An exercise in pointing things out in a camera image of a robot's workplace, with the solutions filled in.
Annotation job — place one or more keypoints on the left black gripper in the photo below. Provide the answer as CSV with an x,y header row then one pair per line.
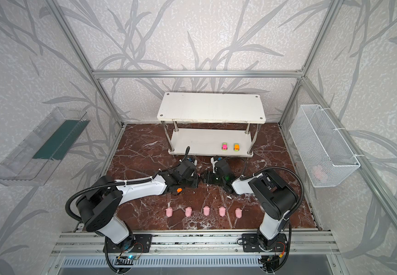
x,y
191,179

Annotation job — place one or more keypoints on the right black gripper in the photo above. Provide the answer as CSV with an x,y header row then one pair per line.
x,y
210,177

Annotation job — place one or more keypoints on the pink toy car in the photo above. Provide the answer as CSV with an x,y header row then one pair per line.
x,y
224,146

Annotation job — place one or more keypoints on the pink toy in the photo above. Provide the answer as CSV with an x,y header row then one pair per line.
x,y
222,211
188,211
169,212
206,210
238,213

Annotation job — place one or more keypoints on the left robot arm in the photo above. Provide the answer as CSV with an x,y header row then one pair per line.
x,y
96,206

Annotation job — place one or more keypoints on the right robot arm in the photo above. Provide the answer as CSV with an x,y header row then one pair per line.
x,y
277,198

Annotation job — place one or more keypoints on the white two-tier shelf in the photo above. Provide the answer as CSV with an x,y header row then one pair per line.
x,y
216,108

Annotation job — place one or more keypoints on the pink object in basket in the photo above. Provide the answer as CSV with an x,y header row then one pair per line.
x,y
320,174

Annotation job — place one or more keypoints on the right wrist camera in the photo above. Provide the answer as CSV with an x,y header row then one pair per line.
x,y
215,159

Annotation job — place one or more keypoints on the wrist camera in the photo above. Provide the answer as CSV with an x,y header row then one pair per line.
x,y
215,159
193,160

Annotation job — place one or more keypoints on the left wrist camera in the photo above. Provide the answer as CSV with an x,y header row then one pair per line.
x,y
193,160

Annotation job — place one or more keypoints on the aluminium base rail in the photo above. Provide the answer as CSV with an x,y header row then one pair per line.
x,y
197,242

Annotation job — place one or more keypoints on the white wire mesh basket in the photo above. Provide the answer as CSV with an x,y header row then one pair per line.
x,y
320,143

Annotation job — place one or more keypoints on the clear plastic wall bin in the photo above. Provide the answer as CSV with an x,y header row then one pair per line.
x,y
36,158

